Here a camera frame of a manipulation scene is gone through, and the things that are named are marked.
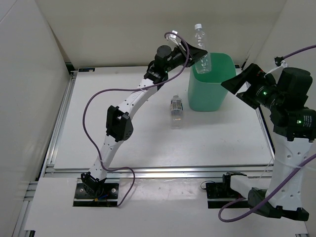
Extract clear bottle white label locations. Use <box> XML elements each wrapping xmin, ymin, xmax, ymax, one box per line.
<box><xmin>170</xmin><ymin>95</ymin><xmax>183</xmax><ymax>129</ymax></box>

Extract clear unlabeled plastic bottle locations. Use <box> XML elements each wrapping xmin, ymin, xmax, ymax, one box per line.
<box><xmin>193</xmin><ymin>23</ymin><xmax>212</xmax><ymax>75</ymax></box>

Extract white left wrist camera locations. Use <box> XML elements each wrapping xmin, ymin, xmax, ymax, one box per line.
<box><xmin>165</xmin><ymin>30</ymin><xmax>184</xmax><ymax>49</ymax></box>

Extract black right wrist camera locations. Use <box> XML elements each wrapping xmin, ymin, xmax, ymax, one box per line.
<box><xmin>277</xmin><ymin>67</ymin><xmax>313</xmax><ymax>110</ymax></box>

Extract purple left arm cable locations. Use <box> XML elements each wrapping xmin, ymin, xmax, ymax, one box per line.
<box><xmin>82</xmin><ymin>32</ymin><xmax>192</xmax><ymax>207</ymax></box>

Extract green plastic bin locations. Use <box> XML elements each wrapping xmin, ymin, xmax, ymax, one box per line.
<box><xmin>188</xmin><ymin>53</ymin><xmax>236</xmax><ymax>112</ymax></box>

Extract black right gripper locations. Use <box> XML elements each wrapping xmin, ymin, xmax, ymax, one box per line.
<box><xmin>221</xmin><ymin>64</ymin><xmax>284</xmax><ymax>111</ymax></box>

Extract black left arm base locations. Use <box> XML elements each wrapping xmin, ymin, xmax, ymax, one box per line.
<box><xmin>73</xmin><ymin>172</ymin><xmax>119</xmax><ymax>207</ymax></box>

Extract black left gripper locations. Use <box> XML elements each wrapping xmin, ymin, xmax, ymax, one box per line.
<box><xmin>164</xmin><ymin>39</ymin><xmax>207</xmax><ymax>73</ymax></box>

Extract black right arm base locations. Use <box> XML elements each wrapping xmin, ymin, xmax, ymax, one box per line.
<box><xmin>200</xmin><ymin>172</ymin><xmax>257</xmax><ymax>209</ymax></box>

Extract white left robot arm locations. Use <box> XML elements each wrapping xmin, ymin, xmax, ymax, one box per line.
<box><xmin>81</xmin><ymin>40</ymin><xmax>207</xmax><ymax>198</ymax></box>

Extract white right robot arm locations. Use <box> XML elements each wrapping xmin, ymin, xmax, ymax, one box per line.
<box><xmin>222</xmin><ymin>62</ymin><xmax>316</xmax><ymax>222</ymax></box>

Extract aluminium table frame rail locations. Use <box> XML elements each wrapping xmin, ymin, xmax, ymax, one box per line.
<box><xmin>14</xmin><ymin>64</ymin><xmax>309</xmax><ymax>237</ymax></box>

